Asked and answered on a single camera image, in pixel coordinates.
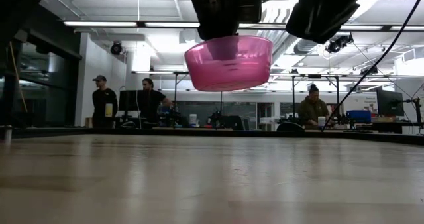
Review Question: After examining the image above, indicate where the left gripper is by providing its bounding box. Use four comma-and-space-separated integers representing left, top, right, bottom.
177, 0, 264, 62

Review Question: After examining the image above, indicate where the pink translucent plastic bowl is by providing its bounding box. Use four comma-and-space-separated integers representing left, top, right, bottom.
184, 34, 275, 93

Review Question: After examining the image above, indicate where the fluorescent ceiling light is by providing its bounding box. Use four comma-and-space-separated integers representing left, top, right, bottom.
62, 21, 138, 28
390, 25, 424, 32
238, 22, 288, 30
144, 21, 201, 28
339, 24, 384, 31

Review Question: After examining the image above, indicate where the person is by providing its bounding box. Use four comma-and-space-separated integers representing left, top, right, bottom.
297, 83, 331, 130
91, 74, 119, 130
138, 77, 174, 127

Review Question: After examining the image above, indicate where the black office chair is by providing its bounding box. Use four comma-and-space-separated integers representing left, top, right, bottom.
275, 121, 306, 133

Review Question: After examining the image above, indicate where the black ceiling spotlight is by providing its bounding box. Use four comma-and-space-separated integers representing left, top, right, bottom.
109, 41, 124, 56
325, 34, 355, 54

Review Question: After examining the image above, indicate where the black computer monitor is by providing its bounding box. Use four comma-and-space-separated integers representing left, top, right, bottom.
118, 89, 144, 120
376, 89, 406, 118

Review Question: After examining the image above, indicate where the blue storage bin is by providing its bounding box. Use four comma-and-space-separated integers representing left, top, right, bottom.
345, 109, 373, 125

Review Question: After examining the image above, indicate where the black workstation frame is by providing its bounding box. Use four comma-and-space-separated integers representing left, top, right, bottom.
172, 71, 225, 129
290, 74, 341, 119

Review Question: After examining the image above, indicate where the silver ventilation duct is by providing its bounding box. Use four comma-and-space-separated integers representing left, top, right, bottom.
272, 0, 327, 66

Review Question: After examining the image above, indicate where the black aluminium table frame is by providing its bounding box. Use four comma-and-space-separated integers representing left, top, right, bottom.
0, 126, 424, 147

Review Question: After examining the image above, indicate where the black hanging cable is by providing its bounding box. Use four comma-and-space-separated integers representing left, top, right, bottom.
321, 0, 424, 131

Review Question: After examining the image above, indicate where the yellow hanging cord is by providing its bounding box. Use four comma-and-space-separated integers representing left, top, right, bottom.
9, 40, 28, 113

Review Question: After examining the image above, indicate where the white frame post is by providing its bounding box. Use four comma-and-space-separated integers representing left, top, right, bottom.
3, 125, 13, 145

